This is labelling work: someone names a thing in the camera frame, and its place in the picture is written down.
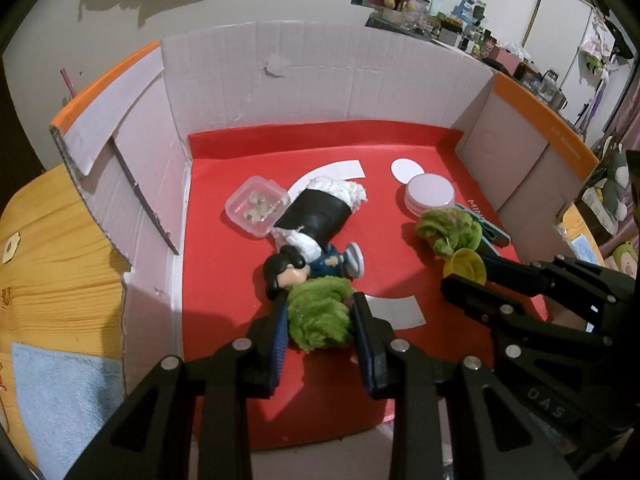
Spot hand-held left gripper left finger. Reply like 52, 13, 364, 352
65, 292, 291, 480

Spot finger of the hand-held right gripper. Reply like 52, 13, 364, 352
480, 255, 637, 322
440, 272, 615, 367

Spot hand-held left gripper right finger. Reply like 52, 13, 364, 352
349, 292, 581, 480

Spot yellow bottle cap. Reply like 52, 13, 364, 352
442, 248, 487, 286

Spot teal clothespin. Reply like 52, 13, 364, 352
452, 202, 512, 261

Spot black-haired boy figurine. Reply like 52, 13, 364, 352
263, 242, 366, 302

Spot green yarn tuft brown strands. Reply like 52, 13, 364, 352
416, 207, 483, 261

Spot white jar lid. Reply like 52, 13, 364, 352
405, 172, 457, 218

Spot black roll with white ends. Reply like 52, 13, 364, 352
272, 175, 368, 261

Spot clear plastic box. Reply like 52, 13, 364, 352
225, 176, 290, 238

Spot orange cardboard box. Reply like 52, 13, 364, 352
50, 20, 601, 451

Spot grey white plush toy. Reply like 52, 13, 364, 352
582, 142, 632, 236

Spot blue fluffy towel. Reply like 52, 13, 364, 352
10, 342, 125, 461

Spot hanging pastel toys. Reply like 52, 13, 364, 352
580, 22, 633, 83

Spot white cabinet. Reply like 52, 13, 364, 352
520, 0, 596, 126

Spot cluster of bottles and jars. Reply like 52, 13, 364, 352
382, 0, 568, 111

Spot side table with dark cloth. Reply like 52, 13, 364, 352
365, 12, 501, 68

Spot small cream tag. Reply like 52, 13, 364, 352
1, 233, 22, 263

